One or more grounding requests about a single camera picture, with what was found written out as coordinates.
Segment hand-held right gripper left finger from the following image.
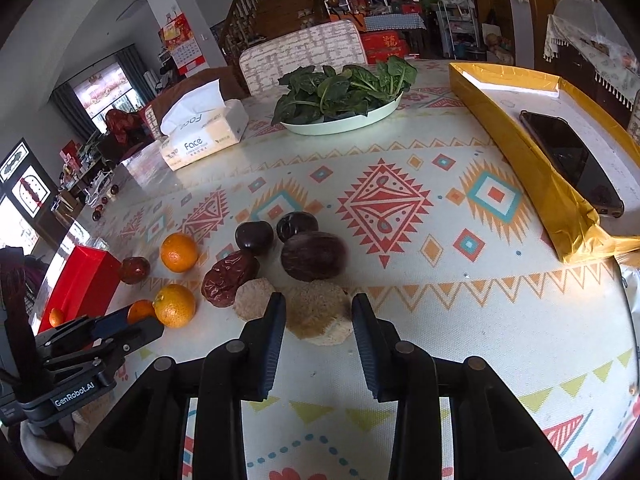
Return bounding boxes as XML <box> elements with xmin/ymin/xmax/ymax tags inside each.
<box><xmin>60</xmin><ymin>291</ymin><xmax>287</xmax><ymax>480</ymax></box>

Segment brown chair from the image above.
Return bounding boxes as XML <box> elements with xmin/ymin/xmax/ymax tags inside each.
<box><xmin>145</xmin><ymin>66</ymin><xmax>246</xmax><ymax>126</ymax></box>

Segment large red date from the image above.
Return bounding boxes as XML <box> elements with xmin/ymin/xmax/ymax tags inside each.
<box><xmin>201</xmin><ymin>249</ymin><xmax>261</xmax><ymax>308</ymax></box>

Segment small round beige cake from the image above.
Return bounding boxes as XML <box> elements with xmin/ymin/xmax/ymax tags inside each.
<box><xmin>233</xmin><ymin>278</ymin><xmax>277</xmax><ymax>321</ymax></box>

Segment mesh food cover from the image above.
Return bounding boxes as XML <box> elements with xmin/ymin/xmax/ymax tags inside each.
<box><xmin>555</xmin><ymin>0</ymin><xmax>613</xmax><ymax>36</ymax></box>

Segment large round beige cake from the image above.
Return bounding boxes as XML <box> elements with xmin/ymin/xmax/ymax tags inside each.
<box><xmin>286</xmin><ymin>280</ymin><xmax>354</xmax><ymax>346</ymax></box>

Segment black smartphone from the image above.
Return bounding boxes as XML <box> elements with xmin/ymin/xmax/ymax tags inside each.
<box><xmin>519</xmin><ymin>110</ymin><xmax>626</xmax><ymax>219</ymax></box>

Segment dark plum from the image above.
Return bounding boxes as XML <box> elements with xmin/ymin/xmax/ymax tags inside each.
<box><xmin>276</xmin><ymin>211</ymin><xmax>319</xmax><ymax>243</ymax></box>
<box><xmin>235</xmin><ymin>220</ymin><xmax>275</xmax><ymax>256</ymax></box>

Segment green spinach leaves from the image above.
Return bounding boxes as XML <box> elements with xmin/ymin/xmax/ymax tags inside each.
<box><xmin>270</xmin><ymin>56</ymin><xmax>418</xmax><ymax>126</ymax></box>

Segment checkered tablecloth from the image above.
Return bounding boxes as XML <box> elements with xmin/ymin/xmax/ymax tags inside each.
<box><xmin>364</xmin><ymin>14</ymin><xmax>427</xmax><ymax>32</ymax></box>

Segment person's left forearm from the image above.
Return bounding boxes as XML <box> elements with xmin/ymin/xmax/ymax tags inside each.
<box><xmin>20</xmin><ymin>421</ymin><xmax>77</xmax><ymax>477</ymax></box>

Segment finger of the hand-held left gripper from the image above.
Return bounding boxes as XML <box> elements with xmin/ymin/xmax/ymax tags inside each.
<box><xmin>35</xmin><ymin>306</ymin><xmax>135</xmax><ymax>356</ymax></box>
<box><xmin>45</xmin><ymin>317</ymin><xmax>166</xmax><ymax>376</ymax></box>

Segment purple passion fruit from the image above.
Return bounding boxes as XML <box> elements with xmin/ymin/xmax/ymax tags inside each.
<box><xmin>280</xmin><ymin>232</ymin><xmax>347</xmax><ymax>282</ymax></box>

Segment small red date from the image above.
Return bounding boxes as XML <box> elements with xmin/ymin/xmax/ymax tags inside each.
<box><xmin>119</xmin><ymin>256</ymin><xmax>151</xmax><ymax>285</ymax></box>

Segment white metal rack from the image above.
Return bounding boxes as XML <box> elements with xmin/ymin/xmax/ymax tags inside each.
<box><xmin>437</xmin><ymin>0</ymin><xmax>483</xmax><ymax>58</ymax></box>

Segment grey curtain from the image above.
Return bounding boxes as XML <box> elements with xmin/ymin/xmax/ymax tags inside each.
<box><xmin>116</xmin><ymin>45</ymin><xmax>157</xmax><ymax>103</ymax></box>
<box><xmin>51</xmin><ymin>82</ymin><xmax>93</xmax><ymax>133</ymax></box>

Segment white plastic packet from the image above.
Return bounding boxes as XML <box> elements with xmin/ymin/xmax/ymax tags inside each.
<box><xmin>619</xmin><ymin>264</ymin><xmax>640</xmax><ymax>313</ymax></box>

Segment wooden stair railing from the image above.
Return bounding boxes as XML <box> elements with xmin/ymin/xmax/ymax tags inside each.
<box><xmin>220</xmin><ymin>0</ymin><xmax>273</xmax><ymax>66</ymax></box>

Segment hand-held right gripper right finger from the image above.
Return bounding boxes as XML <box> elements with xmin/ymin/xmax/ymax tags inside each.
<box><xmin>351</xmin><ymin>292</ymin><xmax>576</xmax><ymax>480</ymax></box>

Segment fringed patterned cloth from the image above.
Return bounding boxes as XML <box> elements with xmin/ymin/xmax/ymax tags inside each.
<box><xmin>544</xmin><ymin>14</ymin><xmax>640</xmax><ymax>108</ymax></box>

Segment tissue box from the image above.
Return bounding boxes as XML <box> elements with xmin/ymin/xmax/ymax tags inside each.
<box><xmin>159</xmin><ymin>79</ymin><xmax>249</xmax><ymax>173</ymax></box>

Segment yellow cardboard box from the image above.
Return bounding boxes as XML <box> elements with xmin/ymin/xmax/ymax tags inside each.
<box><xmin>448</xmin><ymin>62</ymin><xmax>640</xmax><ymax>265</ymax></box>

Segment red wall calendar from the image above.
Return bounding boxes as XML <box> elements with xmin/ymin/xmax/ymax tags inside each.
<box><xmin>159</xmin><ymin>12</ymin><xmax>206</xmax><ymax>78</ymax></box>

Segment red gift box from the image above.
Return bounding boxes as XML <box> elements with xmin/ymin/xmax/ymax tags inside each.
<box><xmin>360</xmin><ymin>31</ymin><xmax>408</xmax><ymax>64</ymax></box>

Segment chair with patterned cushion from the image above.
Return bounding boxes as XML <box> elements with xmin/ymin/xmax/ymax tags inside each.
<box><xmin>239</xmin><ymin>20</ymin><xmax>369</xmax><ymax>96</ymax></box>

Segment white oval plate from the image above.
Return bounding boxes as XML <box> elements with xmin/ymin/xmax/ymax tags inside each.
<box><xmin>279</xmin><ymin>91</ymin><xmax>404</xmax><ymax>136</ymax></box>

